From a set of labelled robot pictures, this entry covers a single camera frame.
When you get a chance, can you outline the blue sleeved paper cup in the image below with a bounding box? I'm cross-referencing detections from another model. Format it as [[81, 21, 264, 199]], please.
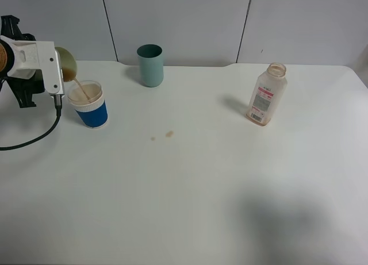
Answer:
[[67, 80, 108, 129]]

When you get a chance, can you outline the teal plastic cup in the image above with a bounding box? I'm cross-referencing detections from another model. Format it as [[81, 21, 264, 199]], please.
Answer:
[[137, 44, 164, 87]]

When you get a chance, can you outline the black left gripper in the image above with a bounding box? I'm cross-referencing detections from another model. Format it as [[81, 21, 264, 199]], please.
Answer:
[[0, 15, 45, 108]]

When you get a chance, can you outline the pale green plastic cup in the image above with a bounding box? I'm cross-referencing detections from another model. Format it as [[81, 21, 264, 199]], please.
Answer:
[[34, 46, 78, 83]]

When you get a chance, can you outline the brown drink spill drop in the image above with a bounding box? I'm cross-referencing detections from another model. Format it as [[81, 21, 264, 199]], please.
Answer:
[[166, 130, 174, 137]]

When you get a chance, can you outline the clear plastic drink bottle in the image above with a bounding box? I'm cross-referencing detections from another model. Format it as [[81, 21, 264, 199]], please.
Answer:
[[246, 63, 288, 126]]

